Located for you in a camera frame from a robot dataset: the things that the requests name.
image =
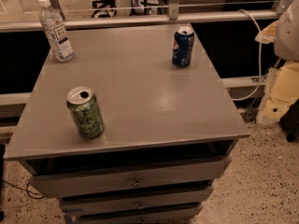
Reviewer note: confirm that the metal railing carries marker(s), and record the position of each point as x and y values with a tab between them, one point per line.
175	18

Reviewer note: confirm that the blue pepsi can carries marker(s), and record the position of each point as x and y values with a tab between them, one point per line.
182	48

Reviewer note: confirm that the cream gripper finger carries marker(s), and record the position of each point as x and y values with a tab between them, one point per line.
267	34
281	91

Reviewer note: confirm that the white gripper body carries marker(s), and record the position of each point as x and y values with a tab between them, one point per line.
288	34

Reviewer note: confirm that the top grey drawer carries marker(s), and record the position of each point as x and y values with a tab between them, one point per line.
130	177

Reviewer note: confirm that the grey drawer cabinet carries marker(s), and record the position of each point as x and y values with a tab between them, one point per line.
152	111

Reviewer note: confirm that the clear plastic water bottle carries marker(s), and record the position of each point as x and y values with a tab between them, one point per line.
53	26

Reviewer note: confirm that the middle grey drawer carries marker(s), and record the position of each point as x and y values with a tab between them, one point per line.
136	200

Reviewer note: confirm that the green soda can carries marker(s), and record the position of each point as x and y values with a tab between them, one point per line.
84	109

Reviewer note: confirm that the grey drawer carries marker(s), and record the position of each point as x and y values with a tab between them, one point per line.
130	177
146	216
136	200

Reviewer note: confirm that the bottom grey drawer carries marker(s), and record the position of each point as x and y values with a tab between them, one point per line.
146	216

